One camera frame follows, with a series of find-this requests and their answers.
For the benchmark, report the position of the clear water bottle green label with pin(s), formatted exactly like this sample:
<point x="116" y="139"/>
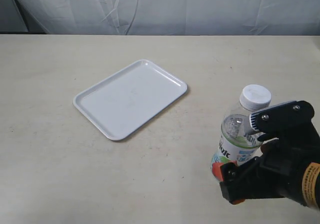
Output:
<point x="235" y="145"/>

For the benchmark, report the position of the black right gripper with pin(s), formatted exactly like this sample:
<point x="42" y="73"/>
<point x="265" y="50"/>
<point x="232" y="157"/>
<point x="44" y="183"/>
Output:
<point x="290" y="164"/>

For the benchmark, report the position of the white backdrop cloth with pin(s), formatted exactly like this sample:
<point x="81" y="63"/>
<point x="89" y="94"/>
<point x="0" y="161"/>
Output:
<point x="161" y="17"/>

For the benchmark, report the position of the white plastic tray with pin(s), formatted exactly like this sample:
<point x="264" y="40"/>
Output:
<point x="121" y="103"/>

